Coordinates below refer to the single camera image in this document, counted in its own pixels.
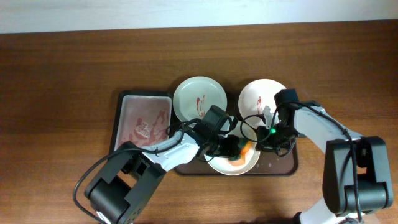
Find pale green plate front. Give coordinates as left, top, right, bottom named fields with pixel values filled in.
left=204, top=121, right=260, bottom=175

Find pale green plate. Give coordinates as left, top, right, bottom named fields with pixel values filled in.
left=173, top=76, right=228, bottom=121
left=204, top=121, right=260, bottom=175

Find large brown serving tray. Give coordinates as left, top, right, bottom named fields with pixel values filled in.
left=170, top=89, right=299, bottom=177

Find white plate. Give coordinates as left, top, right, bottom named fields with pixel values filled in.
left=238, top=79, right=285, bottom=129

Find pale green plate top left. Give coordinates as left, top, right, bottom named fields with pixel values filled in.
left=173, top=76, right=228, bottom=121

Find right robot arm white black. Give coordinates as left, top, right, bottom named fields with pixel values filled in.
left=256, top=89, right=394, bottom=224

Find green orange sponge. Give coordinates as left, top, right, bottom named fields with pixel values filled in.
left=228, top=138, right=253, bottom=166

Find small tray with pink water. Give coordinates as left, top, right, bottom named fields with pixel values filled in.
left=109, top=90, right=172, bottom=153

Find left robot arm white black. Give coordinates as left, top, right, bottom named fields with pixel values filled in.
left=84, top=105, right=239, bottom=223

